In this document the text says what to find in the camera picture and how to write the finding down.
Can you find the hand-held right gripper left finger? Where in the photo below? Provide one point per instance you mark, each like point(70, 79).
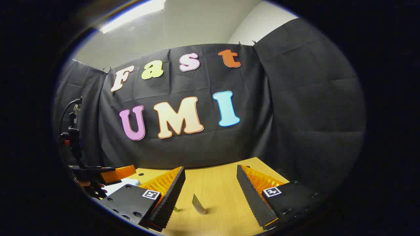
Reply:
point(170, 196)

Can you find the black backdrop cloth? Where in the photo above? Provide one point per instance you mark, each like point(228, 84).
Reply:
point(295, 114)

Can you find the green and white cream tube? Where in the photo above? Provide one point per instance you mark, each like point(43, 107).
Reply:
point(199, 205)

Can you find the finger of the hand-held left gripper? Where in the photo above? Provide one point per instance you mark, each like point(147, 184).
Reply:
point(119, 173)

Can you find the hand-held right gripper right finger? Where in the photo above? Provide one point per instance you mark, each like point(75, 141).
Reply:
point(251, 196)

